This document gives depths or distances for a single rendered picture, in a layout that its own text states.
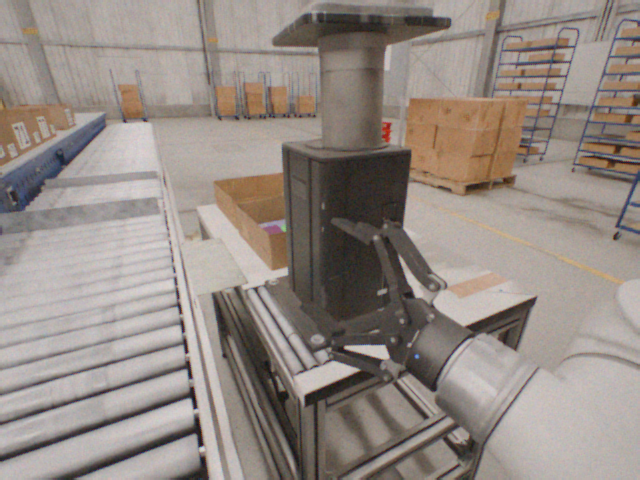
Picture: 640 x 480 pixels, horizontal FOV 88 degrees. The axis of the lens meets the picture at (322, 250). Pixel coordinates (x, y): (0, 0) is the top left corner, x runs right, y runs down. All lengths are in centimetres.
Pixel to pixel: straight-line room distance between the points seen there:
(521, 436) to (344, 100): 48
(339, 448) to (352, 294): 85
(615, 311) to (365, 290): 38
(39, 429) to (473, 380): 57
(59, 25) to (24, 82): 237
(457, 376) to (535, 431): 7
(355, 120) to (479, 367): 40
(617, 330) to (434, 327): 16
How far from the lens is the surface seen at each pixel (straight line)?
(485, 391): 34
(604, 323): 43
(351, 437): 143
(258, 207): 109
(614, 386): 37
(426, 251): 99
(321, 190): 53
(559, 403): 34
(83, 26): 1681
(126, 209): 140
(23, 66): 1705
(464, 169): 439
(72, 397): 69
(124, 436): 58
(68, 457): 60
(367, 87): 58
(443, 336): 36
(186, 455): 53
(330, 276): 59
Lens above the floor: 117
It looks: 26 degrees down
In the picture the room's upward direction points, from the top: straight up
